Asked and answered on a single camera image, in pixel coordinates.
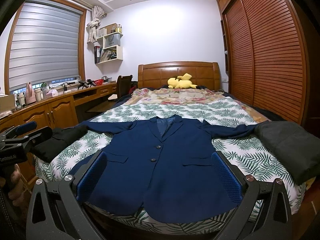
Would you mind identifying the floral pink blanket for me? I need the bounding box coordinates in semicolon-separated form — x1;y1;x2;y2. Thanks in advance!
125;88;225;105

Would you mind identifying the wooden headboard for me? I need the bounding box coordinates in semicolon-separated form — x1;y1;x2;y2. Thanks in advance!
138;61;221;90

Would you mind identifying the navy blue suit jacket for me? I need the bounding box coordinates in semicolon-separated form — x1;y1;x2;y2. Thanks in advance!
76;115;254;223

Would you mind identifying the pink bottle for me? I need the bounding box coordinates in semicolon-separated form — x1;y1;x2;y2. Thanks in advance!
25;82;36;105

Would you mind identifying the wooden desk cabinet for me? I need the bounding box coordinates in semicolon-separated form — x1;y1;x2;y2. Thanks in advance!
1;81;117;131

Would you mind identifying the white wall shelf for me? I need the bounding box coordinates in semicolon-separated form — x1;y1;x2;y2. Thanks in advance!
94;23;123;64

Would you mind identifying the dark wooden chair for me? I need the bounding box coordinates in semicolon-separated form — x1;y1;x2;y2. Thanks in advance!
108;75;133;101

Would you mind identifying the green leaf print bedsheet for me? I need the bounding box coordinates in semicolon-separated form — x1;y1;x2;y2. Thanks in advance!
35;97;306;236

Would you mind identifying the grey window blind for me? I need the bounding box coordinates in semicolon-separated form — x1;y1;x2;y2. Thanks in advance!
9;0;83;92

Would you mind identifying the left hand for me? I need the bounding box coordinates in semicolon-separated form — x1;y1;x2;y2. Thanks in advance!
8;164;24;207

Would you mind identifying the black folded garment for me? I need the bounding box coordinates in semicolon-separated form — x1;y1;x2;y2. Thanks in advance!
30;125;88;163

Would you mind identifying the wooden louvered wardrobe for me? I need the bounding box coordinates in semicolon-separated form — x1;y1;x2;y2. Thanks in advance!
217;0;308;124

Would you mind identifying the dark grey folded garment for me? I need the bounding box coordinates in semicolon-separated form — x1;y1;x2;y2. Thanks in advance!
255;121;319;185

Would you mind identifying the tied white curtain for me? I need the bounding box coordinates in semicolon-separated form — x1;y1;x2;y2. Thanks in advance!
87;5;106;43

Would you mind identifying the black tripod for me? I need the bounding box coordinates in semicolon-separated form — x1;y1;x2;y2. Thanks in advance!
78;79;96;90

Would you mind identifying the yellow plush toy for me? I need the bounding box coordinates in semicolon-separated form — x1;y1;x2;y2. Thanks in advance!
168;73;197;89

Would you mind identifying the red basket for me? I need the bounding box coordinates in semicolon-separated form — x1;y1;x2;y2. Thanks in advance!
94;79;104;86

